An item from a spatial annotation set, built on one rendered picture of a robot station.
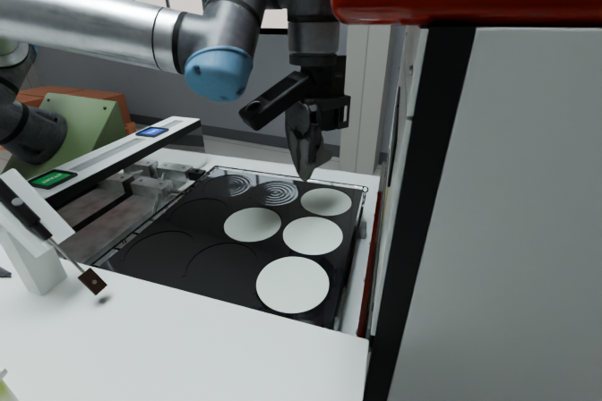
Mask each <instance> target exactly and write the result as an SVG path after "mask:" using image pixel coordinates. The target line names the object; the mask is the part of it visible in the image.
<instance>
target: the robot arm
mask: <svg viewBox="0 0 602 401"><path fill-rule="evenodd" d="M204 2H205V3H206V5H205V8H204V11H203V14H202V15H200V14H196V13H189V12H185V11H180V10H176V9H171V8H167V7H163V6H159V5H155V4H147V3H143V2H139V1H134V0H0V146H2V147H3V148H5V149H6V150H8V151H9V152H10V153H12V154H13V155H15V156H16V157H17V158H18V159H20V160H22V161H24V162H27V163H30V164H34V165H35V164H40V163H43V162H45V161H47V160H48V159H50V158H51V157H53V156H54V155H55V154H56V153H57V151H58V150H59V149H60V147H61V146H62V144H63V143H64V141H65V137H66V134H67V122H66V120H65V118H64V117H63V116H61V115H60V114H58V113H56V112H54V111H50V110H46V109H42V108H37V107H30V106H27V105H25V104H23V103H22V102H20V101H18V100H16V99H15V98H16V96H17V94H18V92H19V90H20V88H21V86H22V84H23V82H24V80H25V78H26V76H27V74H28V72H29V70H30V68H31V66H32V64H33V63H34V62H35V60H36V58H37V53H38V46H41V47H49V48H53V49H58V50H63V51H67V52H72V53H76V54H81V55H89V56H94V57H98V58H103V59H107V60H111V61H116V62H120V63H125V64H133V65H138V66H142V67H147V68H151V69H156V70H161V71H165V72H170V73H178V74H184V75H185V82H186V84H187V85H188V87H189V88H190V89H191V90H192V91H194V92H195V93H196V94H198V95H200V96H202V97H207V98H208V99H209V100H212V101H217V102H231V101H234V100H236V99H238V98H240V97H241V96H242V95H243V94H244V92H245V87H246V85H247V83H248V79H249V76H250V73H251V72H252V70H253V67H254V53H255V49H256V46H257V42H258V38H259V34H260V30H261V26H262V20H263V16H264V12H265V10H282V9H287V17H288V51H289V52H291V54H289V63H290V64H293V65H299V66H301V70H300V72H297V71H294V72H292V73H291V74H289V75H288V76H286V77H285V78H284V79H282V80H281V81H279V82H278V83H276V84H275V85H274V86H272V87H271V88H269V89H268V90H266V91H265V92H263V94H262V95H260V96H259V97H257V98H256V99H254V100H253V101H251V102H250V103H249V104H247V105H246V106H244V107H243V108H241V109H240V110H239V112H238V113H239V115H240V117H241V118H242V120H243V121H244V123H245V124H247V125H248V126H250V127H251V128H252V129H254V130H255V131H259V130H261V129H262V128H263V127H264V126H265V125H266V124H268V123H269V122H271V121H272V120H273V119H275V118H276V117H277V116H279V115H280V114H282V113H283V112H284V111H285V132H286V137H287V142H288V149H289V151H290V154H291V157H292V160H293V163H294V166H295V169H296V171H297V173H298V175H299V177H300V178H301V180H302V181H304V182H307V181H308V180H309V179H310V177H311V175H312V173H313V171H314V170H315V169H316V168H317V167H318V166H321V165H322V164H324V163H326V162H328V161H329V160H331V158H332V150H331V149H328V148H325V147H324V146H323V136H322V131H326V132H328V131H332V130H336V128H337V130H339V129H343V128H347V127H348V122H349V110H350V99H351V96H349V95H345V94H344V88H345V74H346V60H347V56H346V55H337V54H334V53H335V52H337V51H338V50H339V38H340V23H339V21H338V20H337V19H336V18H335V17H334V15H333V13H332V11H331V3H330V0H204ZM345 106H348V107H347V120H346V121H344V108H345Z"/></svg>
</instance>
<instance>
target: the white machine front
mask: <svg viewBox="0 0 602 401"><path fill-rule="evenodd" d="M405 28H406V30H405V37H404V43H403V49H402V56H401V62H400V66H398V72H397V79H396V81H397V82H398V87H397V93H396V99H395V106H394V112H393V118H392V125H391V137H390V143H389V149H388V150H390V156H389V165H388V174H387V183H386V192H387V191H388V195H387V201H385V200H384V204H385V202H386V207H385V212H384V213H383V214H384V219H383V230H382V236H381V242H380V251H379V260H378V269H377V277H376V286H375V294H374V303H373V305H372V312H373V319H372V327H371V335H372V336H374V338H373V347H372V353H371V359H370V364H369V370H368V374H367V380H366V385H365V394H364V400H363V401H387V397H388V393H389V389H390V385H391V379H392V374H393V371H394V367H395V363H396V360H397V356H398V351H399V348H400V341H401V338H402V334H403V329H404V326H405V322H406V318H407V315H408V310H409V304H410V300H411V296H412V293H413V288H414V284H415V281H416V277H417V270H418V266H419V262H420V259H421V255H422V251H423V247H424V243H425V239H426V233H427V229H428V225H429V221H430V217H431V214H432V210H433V206H434V199H435V195H436V192H437V188H438V184H439V180H440V176H441V172H442V169H443V162H444V158H445V154H446V150H447V147H448V142H449V139H450V135H451V131H452V125H453V120H454V116H455V113H456V109H457V105H458V101H459V97H460V91H461V87H462V83H463V79H464V75H465V72H466V68H467V64H468V60H469V53H470V49H471V46H472V42H473V38H474V34H475V30H476V27H473V26H406V27H405ZM397 94H398V97H397ZM396 100H397V107H396ZM395 107H396V114H395V115H396V119H395V120H394V113H395ZM393 121H394V122H395V130H394V141H393V148H392V154H391V140H392V135H393V132H392V130H393V128H394V126H393ZM390 157H391V165H390ZM389 167H390V172H389ZM388 176H389V177H388ZM387 186H388V187H389V189H388V190H387ZM386 192H385V198H386Z"/></svg>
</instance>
